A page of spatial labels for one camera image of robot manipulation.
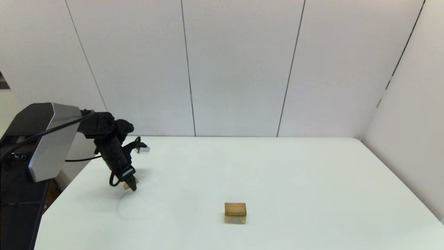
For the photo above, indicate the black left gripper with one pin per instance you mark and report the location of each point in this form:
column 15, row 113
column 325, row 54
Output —
column 119, row 163

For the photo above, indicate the triangular wooden building block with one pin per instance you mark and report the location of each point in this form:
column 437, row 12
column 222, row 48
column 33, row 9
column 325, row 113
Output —
column 135, row 181

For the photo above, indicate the rectangular wooden building block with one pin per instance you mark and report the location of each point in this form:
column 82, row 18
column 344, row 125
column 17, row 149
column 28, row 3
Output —
column 235, row 209

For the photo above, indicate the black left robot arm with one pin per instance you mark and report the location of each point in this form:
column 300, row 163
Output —
column 52, row 139

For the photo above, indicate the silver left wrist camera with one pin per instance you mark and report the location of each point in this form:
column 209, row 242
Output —
column 143, row 149

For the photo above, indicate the dark wall picture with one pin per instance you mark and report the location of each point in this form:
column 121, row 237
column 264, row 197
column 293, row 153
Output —
column 3, row 82

